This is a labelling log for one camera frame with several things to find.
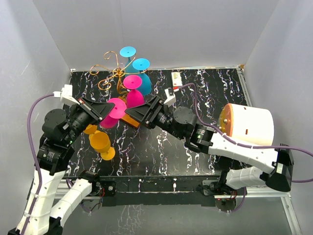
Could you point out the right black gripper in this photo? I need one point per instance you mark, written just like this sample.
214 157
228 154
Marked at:
140 113

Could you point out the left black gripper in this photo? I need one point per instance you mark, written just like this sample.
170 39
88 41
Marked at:
97 110

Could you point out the pink wine glass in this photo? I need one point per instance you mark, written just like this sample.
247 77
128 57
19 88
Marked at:
115 114
134 97

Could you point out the orange wine glass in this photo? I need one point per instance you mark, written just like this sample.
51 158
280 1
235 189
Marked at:
101 143
91 130

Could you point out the orange wine glass front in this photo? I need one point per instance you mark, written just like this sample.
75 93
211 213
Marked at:
101 143

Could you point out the blue wine glass front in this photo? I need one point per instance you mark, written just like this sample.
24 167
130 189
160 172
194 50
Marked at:
141 64

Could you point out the blue wine glass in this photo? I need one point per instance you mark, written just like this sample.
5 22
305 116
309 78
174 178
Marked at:
141 64
129 53

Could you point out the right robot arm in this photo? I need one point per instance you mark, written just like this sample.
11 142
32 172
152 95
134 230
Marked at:
271 166

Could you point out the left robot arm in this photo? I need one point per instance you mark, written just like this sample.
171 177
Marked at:
41 215

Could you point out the small white box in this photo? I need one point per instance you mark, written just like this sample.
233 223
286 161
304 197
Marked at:
176 80

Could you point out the white bucket orange lid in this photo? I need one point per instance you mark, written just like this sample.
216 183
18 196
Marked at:
245 123

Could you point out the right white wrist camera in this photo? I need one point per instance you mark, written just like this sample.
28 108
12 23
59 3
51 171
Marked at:
170 96

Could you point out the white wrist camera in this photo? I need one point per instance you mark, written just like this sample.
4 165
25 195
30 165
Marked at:
65 95
170 96

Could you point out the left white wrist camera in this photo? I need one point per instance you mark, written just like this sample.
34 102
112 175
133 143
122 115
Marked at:
65 95

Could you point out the gold wire glass rack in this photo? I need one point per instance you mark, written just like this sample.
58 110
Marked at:
119 73

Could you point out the black front mounting rail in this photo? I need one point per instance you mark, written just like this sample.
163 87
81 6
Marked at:
158 190

